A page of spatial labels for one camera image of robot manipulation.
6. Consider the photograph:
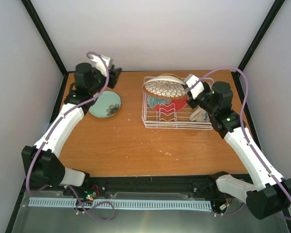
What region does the cream dragon mug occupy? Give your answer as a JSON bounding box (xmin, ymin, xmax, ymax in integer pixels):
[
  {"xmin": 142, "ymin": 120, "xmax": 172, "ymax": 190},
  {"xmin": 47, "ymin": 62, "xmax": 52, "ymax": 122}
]
[{"xmin": 189, "ymin": 107, "xmax": 210, "ymax": 122}]

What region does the red teal patterned plate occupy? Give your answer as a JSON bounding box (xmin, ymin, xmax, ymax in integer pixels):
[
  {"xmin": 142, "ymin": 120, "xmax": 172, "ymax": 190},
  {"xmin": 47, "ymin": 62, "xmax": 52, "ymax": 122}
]
[{"xmin": 147, "ymin": 96, "xmax": 187, "ymax": 114}]

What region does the white bottom plate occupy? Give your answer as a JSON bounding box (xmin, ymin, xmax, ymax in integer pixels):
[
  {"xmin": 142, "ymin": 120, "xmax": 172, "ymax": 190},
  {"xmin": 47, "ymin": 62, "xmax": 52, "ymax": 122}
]
[{"xmin": 142, "ymin": 76, "xmax": 187, "ymax": 100}]

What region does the orange dotted plate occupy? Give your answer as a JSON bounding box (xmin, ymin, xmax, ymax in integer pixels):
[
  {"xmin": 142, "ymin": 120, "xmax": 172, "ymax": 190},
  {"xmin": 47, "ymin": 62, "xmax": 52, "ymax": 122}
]
[{"xmin": 158, "ymin": 73, "xmax": 179, "ymax": 78}]

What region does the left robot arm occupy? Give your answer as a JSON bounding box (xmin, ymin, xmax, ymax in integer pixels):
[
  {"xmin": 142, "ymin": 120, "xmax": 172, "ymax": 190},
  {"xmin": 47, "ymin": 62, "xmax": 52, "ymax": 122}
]
[{"xmin": 21, "ymin": 63, "xmax": 122, "ymax": 196}]

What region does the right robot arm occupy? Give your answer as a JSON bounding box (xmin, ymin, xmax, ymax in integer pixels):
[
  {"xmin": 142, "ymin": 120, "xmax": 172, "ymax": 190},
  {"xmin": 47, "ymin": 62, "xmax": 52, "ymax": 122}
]
[{"xmin": 185, "ymin": 82, "xmax": 291, "ymax": 220}]

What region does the mint green flower plate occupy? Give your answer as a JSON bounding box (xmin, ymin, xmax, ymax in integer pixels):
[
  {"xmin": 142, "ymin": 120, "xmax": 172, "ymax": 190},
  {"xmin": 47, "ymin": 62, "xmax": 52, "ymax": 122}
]
[{"xmin": 89, "ymin": 91, "xmax": 121, "ymax": 118}]

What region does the metal front panel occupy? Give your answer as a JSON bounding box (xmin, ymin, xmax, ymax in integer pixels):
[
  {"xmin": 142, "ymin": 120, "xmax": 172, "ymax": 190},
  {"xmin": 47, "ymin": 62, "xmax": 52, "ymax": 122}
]
[{"xmin": 6, "ymin": 191, "xmax": 291, "ymax": 233}]

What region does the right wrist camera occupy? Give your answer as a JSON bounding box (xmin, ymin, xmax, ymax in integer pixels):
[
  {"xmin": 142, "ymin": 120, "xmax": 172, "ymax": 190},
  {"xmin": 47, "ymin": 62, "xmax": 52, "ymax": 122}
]
[{"xmin": 184, "ymin": 74, "xmax": 204, "ymax": 100}]

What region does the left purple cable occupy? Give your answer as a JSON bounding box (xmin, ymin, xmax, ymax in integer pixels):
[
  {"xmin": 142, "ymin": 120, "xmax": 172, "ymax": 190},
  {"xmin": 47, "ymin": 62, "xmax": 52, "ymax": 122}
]
[{"xmin": 25, "ymin": 51, "xmax": 115, "ymax": 222}]

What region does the purple cable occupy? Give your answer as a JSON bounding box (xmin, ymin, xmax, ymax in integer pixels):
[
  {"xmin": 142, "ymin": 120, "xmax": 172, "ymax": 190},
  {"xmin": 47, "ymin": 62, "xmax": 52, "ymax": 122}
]
[
  {"xmin": 194, "ymin": 66, "xmax": 291, "ymax": 221},
  {"xmin": 25, "ymin": 51, "xmax": 115, "ymax": 222}
]

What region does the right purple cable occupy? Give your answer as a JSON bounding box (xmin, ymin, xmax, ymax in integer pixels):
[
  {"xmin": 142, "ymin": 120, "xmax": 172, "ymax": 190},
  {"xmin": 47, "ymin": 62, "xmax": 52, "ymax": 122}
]
[{"xmin": 194, "ymin": 66, "xmax": 291, "ymax": 221}]

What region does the white wire dish rack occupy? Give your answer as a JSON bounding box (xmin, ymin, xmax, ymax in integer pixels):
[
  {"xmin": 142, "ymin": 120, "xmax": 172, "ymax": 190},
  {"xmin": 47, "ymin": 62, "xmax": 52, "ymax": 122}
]
[{"xmin": 142, "ymin": 76, "xmax": 212, "ymax": 130}]

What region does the left black frame post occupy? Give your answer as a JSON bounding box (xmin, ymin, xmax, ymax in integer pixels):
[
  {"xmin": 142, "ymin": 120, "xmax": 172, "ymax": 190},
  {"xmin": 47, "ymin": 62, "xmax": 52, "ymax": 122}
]
[{"xmin": 21, "ymin": 0, "xmax": 68, "ymax": 75}]

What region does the black frame post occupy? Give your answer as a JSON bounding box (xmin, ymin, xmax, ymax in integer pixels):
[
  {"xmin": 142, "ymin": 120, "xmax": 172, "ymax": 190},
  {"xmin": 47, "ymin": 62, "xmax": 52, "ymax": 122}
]
[
  {"xmin": 21, "ymin": 0, "xmax": 68, "ymax": 75},
  {"xmin": 238, "ymin": 0, "xmax": 285, "ymax": 71}
]

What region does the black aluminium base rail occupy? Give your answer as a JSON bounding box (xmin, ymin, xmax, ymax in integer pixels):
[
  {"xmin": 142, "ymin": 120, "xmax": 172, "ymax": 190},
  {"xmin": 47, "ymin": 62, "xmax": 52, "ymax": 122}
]
[{"xmin": 21, "ymin": 176, "xmax": 281, "ymax": 202}]

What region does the right black frame post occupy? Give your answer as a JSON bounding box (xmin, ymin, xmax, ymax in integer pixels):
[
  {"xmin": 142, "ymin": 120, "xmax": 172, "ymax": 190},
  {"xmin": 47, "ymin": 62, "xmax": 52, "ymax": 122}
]
[{"xmin": 238, "ymin": 0, "xmax": 285, "ymax": 71}]

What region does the light blue cable duct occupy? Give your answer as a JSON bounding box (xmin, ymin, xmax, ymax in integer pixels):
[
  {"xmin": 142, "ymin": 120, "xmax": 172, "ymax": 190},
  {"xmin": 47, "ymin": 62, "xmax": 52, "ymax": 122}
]
[{"xmin": 28, "ymin": 197, "xmax": 211, "ymax": 212}]

